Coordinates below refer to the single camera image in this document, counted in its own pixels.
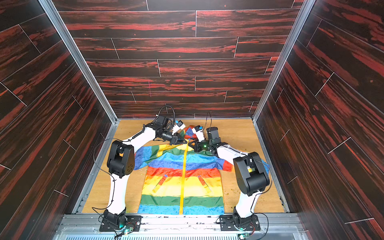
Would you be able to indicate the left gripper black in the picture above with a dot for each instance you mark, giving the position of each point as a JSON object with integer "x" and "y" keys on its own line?
{"x": 175, "y": 139}

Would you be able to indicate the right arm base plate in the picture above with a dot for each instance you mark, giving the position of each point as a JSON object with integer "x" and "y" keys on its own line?
{"x": 235, "y": 223}

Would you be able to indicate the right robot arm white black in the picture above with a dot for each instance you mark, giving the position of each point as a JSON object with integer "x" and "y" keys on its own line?
{"x": 251, "y": 174}

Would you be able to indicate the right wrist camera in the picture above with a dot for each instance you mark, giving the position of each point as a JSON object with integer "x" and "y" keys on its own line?
{"x": 212, "y": 133}

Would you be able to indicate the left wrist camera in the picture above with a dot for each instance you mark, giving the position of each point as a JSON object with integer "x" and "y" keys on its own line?
{"x": 162, "y": 122}

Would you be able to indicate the aluminium corner post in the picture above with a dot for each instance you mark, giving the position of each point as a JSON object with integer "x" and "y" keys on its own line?
{"x": 58, "y": 23}
{"x": 292, "y": 38}

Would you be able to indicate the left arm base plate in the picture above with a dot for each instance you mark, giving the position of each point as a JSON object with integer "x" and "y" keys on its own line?
{"x": 120, "y": 224}

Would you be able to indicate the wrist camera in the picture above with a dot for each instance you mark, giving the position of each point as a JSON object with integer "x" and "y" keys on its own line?
{"x": 162, "y": 122}
{"x": 212, "y": 133}

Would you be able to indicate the aluminium corner post left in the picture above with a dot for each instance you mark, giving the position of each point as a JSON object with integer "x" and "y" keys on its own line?
{"x": 58, "y": 23}

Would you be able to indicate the aluminium front rail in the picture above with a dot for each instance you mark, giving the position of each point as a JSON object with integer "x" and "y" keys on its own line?
{"x": 270, "y": 226}

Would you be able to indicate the rainbow striped kids jacket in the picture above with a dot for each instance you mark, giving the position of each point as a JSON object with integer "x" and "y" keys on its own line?
{"x": 180, "y": 181}

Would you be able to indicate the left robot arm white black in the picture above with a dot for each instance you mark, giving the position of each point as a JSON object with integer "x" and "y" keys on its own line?
{"x": 121, "y": 163}

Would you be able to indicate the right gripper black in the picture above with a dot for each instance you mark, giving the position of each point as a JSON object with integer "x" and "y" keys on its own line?
{"x": 197, "y": 144}

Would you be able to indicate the aluminium corner post right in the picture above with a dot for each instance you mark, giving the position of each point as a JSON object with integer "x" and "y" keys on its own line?
{"x": 292, "y": 38}

